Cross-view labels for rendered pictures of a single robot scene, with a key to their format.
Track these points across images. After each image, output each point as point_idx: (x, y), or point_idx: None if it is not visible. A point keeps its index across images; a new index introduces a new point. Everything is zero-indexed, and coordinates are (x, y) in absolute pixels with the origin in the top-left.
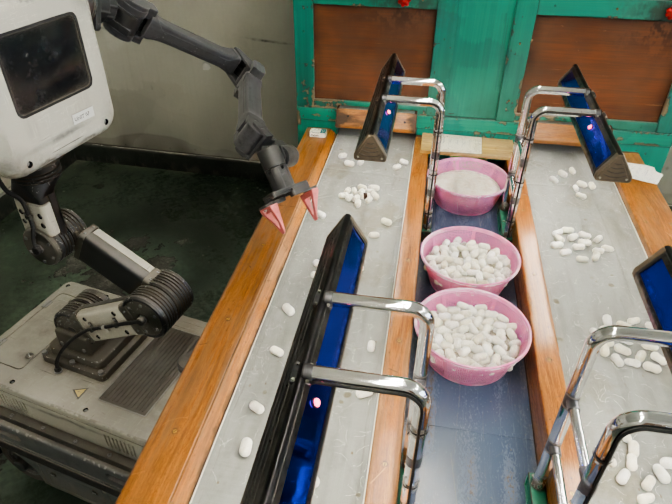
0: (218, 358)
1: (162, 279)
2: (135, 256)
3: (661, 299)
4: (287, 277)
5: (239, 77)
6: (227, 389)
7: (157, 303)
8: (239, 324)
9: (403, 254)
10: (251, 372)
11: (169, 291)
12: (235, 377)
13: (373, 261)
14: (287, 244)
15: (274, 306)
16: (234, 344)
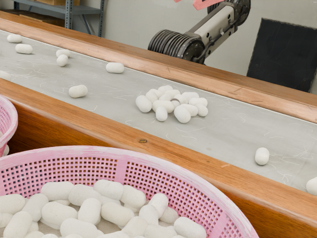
0: (78, 37)
1: (184, 35)
2: (208, 24)
3: None
4: (177, 86)
5: None
6: (46, 38)
7: (158, 35)
8: (109, 47)
9: (165, 142)
10: (55, 49)
11: (171, 39)
12: (56, 43)
13: (179, 136)
14: (242, 94)
15: (131, 71)
16: (87, 41)
